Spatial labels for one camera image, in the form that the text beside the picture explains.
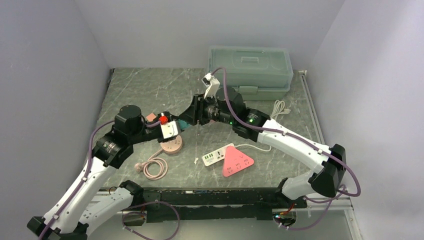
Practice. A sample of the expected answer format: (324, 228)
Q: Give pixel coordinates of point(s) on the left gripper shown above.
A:
(164, 140)

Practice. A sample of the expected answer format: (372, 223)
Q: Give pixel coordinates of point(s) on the pink triangular socket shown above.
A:
(235, 161)

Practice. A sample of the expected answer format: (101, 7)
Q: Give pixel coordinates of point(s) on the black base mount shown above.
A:
(171, 203)

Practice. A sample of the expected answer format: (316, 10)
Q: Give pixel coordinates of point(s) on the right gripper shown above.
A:
(195, 112)

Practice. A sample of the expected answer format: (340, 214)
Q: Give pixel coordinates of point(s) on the teal charger cube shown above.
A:
(183, 125)

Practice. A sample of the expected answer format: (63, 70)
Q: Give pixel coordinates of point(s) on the orange charger cube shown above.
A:
(151, 117)

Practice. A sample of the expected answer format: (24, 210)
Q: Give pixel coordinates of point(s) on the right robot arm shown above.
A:
(326, 164)

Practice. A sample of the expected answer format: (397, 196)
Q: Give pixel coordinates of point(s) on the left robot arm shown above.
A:
(74, 217)

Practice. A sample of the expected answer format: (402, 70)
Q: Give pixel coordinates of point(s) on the white power strip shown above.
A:
(216, 155)

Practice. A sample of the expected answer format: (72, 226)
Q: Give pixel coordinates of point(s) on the round pink socket hub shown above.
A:
(173, 146)

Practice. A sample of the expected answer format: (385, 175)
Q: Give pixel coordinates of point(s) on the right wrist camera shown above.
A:
(212, 85)

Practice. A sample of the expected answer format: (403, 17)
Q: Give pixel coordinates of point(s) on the green plastic storage box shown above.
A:
(257, 73)

